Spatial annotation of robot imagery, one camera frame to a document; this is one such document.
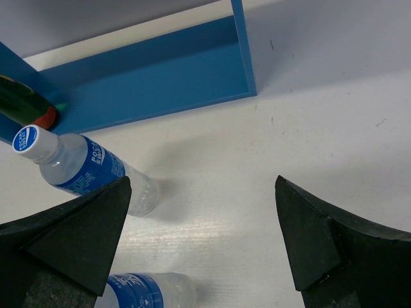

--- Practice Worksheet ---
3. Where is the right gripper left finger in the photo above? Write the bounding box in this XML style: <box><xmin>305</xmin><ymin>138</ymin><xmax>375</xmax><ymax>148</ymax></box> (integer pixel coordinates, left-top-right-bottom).
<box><xmin>1</xmin><ymin>176</ymin><xmax>132</xmax><ymax>307</ymax></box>

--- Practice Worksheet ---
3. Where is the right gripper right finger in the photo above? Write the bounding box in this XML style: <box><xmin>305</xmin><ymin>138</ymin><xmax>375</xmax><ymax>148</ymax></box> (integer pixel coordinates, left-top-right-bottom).
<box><xmin>275</xmin><ymin>176</ymin><xmax>410</xmax><ymax>307</ymax></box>

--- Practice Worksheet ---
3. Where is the plastic water bottle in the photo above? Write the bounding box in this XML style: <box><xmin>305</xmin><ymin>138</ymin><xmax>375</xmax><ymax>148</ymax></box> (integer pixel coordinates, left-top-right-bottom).
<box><xmin>94</xmin><ymin>273</ymin><xmax>197</xmax><ymax>308</ymax></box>
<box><xmin>12</xmin><ymin>124</ymin><xmax>160</xmax><ymax>217</ymax></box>

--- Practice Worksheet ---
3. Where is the plastic water bottle front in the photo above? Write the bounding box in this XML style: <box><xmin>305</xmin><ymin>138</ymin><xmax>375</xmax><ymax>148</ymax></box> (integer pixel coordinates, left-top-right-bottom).
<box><xmin>94</xmin><ymin>273</ymin><xmax>197</xmax><ymax>308</ymax></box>

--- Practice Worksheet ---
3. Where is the green glass bottle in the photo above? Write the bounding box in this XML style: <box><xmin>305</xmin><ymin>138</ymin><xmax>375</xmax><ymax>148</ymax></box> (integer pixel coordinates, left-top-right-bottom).
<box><xmin>1</xmin><ymin>75</ymin><xmax>68</xmax><ymax>130</ymax></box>

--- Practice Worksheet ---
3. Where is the blue and yellow wooden shelf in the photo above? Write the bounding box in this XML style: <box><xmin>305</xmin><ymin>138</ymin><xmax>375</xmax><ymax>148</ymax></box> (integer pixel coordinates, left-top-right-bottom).
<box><xmin>1</xmin><ymin>1</ymin><xmax>257</xmax><ymax>134</ymax></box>

